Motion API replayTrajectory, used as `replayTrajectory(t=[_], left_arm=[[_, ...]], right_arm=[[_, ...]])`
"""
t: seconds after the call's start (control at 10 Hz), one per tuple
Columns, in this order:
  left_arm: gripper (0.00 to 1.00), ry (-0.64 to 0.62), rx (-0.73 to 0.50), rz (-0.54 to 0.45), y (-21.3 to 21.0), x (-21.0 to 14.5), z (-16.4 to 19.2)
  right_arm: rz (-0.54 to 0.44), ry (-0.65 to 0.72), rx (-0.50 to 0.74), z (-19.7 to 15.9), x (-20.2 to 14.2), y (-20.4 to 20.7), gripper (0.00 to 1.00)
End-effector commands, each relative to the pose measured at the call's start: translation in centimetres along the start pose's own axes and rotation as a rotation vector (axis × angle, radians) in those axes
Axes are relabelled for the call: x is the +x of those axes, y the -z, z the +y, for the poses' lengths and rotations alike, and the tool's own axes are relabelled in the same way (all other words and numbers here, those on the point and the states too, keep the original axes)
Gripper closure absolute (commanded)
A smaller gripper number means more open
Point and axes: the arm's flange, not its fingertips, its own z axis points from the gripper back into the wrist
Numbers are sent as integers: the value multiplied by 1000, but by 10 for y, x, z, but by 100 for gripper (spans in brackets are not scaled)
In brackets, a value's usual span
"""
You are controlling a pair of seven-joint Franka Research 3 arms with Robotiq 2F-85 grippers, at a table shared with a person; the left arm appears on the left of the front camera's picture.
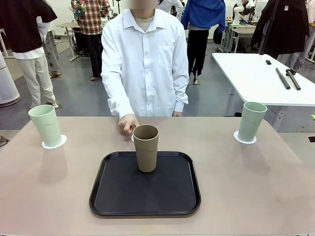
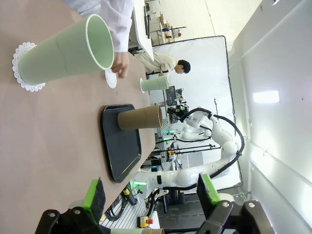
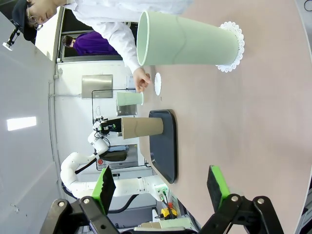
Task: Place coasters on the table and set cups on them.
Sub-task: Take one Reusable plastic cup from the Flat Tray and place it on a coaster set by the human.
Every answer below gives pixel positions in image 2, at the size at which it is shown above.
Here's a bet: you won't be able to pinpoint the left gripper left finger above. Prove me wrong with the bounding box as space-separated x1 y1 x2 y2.
35 177 106 234

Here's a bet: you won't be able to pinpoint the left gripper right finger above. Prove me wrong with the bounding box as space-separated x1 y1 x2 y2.
196 174 276 234

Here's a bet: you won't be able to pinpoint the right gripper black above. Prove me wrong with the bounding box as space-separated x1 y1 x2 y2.
167 107 189 120

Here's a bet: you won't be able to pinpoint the brown plastic cup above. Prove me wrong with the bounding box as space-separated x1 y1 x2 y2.
146 227 167 234
117 104 163 131

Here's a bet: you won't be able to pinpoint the white paper doily coaster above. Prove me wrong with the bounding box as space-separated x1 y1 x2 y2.
11 41 46 93
104 69 117 90

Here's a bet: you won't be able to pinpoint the person's right hand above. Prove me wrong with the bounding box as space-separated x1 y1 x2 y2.
111 51 130 79

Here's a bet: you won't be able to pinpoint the blue component rack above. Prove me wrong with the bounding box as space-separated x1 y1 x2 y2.
167 85 177 106

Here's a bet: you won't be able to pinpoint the black tripod poles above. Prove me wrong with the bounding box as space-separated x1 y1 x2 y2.
155 144 222 155

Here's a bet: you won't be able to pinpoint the white backdrop screen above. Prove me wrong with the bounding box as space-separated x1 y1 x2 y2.
151 35 243 191

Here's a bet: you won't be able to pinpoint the person in beige jacket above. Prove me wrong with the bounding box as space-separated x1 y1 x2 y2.
135 52 191 75

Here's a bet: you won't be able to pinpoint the black plastic serving tray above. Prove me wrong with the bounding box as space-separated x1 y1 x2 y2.
100 104 142 184

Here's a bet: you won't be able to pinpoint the yellow red emergency stop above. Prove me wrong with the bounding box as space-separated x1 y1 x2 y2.
136 215 154 229

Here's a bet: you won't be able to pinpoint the person in white shirt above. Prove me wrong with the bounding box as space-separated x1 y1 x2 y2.
74 0 105 17

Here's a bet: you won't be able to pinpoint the black cable bundle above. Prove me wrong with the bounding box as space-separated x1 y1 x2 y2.
104 192 128 222

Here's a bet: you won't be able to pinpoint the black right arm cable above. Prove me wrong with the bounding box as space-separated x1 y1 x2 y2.
179 108 245 180

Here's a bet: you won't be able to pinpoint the metal shelf frame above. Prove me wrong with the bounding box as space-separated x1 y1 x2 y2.
157 14 187 46

